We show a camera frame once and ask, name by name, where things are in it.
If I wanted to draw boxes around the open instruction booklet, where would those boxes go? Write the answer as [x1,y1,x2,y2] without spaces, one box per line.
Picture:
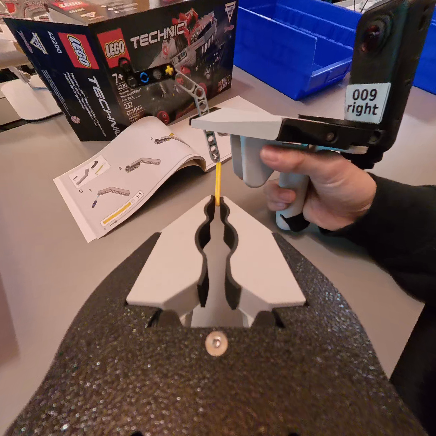
[53,95,261,243]

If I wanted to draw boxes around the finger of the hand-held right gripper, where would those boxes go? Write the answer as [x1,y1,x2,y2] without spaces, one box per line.
[190,106,284,141]

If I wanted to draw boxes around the black toy set box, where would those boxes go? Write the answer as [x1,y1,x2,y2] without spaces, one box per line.
[3,0,239,142]

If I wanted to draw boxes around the person's right forearm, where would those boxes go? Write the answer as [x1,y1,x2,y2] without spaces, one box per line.
[320,172,436,307]

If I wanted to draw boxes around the grey angled toy beam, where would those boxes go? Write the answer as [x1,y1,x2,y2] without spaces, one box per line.
[174,66,222,163]

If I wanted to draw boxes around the white curved object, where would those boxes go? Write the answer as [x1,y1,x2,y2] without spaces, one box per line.
[0,73,63,121]

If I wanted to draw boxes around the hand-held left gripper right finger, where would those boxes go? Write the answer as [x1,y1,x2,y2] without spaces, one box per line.
[220,196,307,327]

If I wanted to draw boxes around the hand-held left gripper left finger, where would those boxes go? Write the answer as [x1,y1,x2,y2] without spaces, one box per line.
[126,196,216,326]

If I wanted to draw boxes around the person's black jacket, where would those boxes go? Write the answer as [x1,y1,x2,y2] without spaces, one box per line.
[388,300,436,436]

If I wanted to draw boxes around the blue plastic bin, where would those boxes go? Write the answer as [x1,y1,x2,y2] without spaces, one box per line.
[235,0,362,101]
[412,0,436,96]

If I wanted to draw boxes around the grey desk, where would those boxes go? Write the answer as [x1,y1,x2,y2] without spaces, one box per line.
[0,65,436,379]

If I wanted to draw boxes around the black angled toy beam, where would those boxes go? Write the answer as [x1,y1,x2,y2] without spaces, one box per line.
[117,57,178,88]

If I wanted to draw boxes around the person's right hand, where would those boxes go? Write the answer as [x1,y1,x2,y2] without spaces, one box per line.
[260,145,377,232]

